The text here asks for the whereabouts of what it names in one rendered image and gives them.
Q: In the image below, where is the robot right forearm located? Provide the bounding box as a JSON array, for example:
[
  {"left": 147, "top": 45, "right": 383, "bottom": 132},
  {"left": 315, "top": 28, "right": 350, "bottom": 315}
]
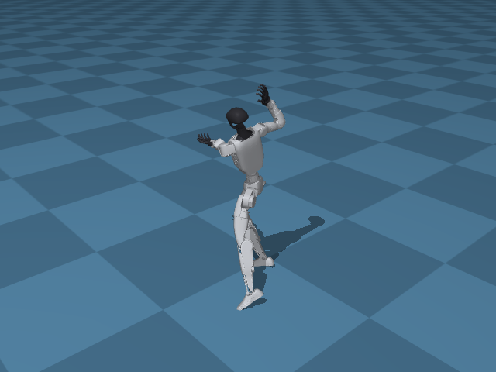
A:
[{"left": 261, "top": 99, "right": 285, "bottom": 126}]

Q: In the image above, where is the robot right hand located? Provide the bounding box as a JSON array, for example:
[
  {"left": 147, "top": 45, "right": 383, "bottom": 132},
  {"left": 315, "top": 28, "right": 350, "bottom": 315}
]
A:
[{"left": 256, "top": 84, "right": 270, "bottom": 106}]

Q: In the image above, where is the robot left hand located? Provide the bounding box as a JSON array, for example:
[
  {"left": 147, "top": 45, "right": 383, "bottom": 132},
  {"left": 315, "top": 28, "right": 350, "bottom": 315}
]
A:
[{"left": 198, "top": 133, "right": 212, "bottom": 146}]

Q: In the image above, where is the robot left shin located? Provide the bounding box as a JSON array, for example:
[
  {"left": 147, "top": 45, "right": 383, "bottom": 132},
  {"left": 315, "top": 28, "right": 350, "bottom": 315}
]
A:
[{"left": 237, "top": 240, "right": 254, "bottom": 295}]

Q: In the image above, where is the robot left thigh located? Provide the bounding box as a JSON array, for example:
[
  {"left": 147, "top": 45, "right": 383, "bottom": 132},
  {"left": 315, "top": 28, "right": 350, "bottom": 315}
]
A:
[{"left": 233, "top": 189, "right": 256, "bottom": 250}]

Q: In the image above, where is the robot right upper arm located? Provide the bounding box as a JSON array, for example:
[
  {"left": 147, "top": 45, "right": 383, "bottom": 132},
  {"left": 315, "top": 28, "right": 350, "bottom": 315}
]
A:
[{"left": 253, "top": 119, "right": 284, "bottom": 137}]

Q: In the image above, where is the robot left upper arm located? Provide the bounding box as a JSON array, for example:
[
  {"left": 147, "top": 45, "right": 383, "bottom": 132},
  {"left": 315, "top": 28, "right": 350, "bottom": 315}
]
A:
[{"left": 213, "top": 138, "right": 236, "bottom": 157}]

